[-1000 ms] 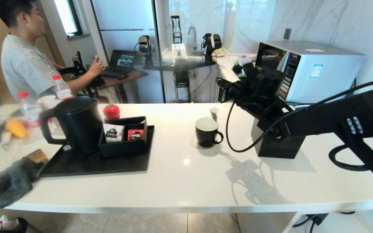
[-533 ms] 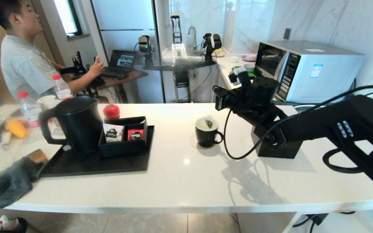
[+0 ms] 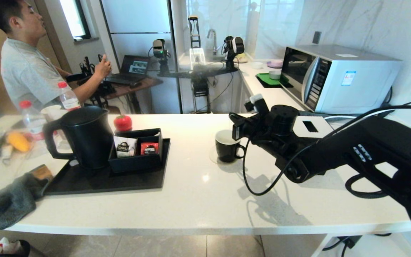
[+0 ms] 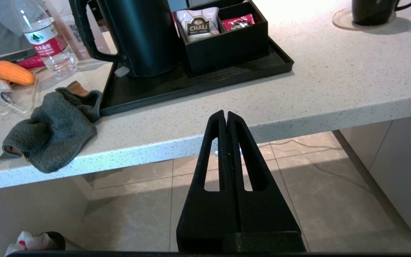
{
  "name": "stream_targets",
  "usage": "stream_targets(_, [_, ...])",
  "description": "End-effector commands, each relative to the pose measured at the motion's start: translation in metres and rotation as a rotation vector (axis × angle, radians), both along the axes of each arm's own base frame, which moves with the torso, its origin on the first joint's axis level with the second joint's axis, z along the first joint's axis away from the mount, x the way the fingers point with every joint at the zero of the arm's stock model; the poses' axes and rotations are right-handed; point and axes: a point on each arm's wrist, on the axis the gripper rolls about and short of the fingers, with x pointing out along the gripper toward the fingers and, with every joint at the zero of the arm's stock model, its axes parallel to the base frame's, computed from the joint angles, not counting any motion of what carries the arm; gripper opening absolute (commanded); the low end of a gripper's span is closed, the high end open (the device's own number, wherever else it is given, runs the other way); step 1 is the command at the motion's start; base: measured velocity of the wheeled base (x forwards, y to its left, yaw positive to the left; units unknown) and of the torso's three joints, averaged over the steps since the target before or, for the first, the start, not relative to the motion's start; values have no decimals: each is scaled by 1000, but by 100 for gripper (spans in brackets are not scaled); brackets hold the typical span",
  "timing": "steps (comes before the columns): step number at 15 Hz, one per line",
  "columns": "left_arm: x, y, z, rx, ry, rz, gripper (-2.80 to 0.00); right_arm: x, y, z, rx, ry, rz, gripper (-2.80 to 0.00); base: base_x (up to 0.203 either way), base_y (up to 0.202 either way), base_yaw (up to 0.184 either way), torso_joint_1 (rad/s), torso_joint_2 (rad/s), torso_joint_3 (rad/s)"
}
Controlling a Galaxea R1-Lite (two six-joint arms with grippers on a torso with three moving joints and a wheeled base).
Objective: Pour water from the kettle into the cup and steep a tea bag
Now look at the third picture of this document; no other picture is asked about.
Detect white plastic basket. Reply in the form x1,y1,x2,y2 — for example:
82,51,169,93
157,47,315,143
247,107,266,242
189,48,206,70

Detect round translucent coaster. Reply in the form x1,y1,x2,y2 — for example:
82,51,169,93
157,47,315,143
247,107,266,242
209,146,243,165

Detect black waste bin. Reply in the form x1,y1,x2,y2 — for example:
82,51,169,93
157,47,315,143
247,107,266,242
0,237,31,257

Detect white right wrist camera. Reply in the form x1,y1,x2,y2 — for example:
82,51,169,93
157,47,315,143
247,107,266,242
245,94,270,115

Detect black appliance cable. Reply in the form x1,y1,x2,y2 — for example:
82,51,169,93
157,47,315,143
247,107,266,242
377,86,411,118

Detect black framed window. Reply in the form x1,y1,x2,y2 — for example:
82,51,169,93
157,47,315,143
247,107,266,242
59,0,92,40

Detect chrome faucet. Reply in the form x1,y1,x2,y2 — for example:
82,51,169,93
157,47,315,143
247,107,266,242
207,29,217,56

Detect braided black right arm hose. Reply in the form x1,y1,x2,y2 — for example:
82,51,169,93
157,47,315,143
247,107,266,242
345,173,388,200

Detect black jointed arm white joint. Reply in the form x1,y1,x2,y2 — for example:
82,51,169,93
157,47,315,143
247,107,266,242
223,36,245,70

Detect black jointed control arm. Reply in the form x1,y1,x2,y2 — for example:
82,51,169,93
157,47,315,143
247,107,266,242
66,54,117,107

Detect black serving tray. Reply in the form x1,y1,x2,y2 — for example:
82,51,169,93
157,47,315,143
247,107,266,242
43,138,171,196

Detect black mug white inside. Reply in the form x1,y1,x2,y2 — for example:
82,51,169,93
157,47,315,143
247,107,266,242
215,129,247,163

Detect green tray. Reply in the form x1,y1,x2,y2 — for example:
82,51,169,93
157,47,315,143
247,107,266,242
255,72,294,89

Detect black laptop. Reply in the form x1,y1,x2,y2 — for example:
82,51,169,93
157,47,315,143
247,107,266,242
106,54,151,85

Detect clear red-capped water bottle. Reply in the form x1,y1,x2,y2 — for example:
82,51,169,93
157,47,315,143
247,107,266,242
57,82,82,112
19,101,47,141

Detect black electric kettle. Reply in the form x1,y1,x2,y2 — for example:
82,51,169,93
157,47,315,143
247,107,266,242
42,106,114,170

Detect orange corn cob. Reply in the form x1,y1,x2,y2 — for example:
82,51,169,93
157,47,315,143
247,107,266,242
6,131,31,152

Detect white power cable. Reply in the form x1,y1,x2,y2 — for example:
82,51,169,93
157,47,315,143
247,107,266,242
325,77,411,120

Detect silver microwave oven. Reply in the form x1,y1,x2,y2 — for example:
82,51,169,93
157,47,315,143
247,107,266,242
280,45,403,115

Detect silver refrigerator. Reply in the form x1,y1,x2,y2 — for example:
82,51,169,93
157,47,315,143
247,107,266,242
98,0,183,114

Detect black power supply cable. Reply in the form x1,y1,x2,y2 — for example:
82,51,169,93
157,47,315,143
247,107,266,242
321,233,393,257

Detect black camera on stand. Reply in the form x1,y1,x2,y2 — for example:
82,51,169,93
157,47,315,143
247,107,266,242
152,39,171,75

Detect white tea bag packet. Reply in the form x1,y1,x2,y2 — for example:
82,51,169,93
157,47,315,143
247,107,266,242
114,136,137,158

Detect red tomato shaped container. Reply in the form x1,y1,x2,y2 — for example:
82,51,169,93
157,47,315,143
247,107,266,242
113,114,133,132

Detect black platform stand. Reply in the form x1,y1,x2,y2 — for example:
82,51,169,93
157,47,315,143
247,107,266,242
157,66,239,115

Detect black organizer box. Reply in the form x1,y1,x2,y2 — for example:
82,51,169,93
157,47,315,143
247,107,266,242
107,128,163,175

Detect man in grey shirt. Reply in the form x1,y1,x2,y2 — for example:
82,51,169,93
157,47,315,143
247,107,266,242
0,0,112,112

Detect grey cloth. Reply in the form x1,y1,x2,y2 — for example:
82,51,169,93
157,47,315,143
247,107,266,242
0,173,49,231

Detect black tissue box white top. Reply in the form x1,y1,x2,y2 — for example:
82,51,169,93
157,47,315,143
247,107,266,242
293,116,335,140

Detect red drink packet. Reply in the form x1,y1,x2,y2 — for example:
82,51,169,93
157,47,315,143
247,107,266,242
140,142,158,156

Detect small wooden block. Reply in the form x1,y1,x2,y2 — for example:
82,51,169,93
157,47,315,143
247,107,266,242
28,164,53,182

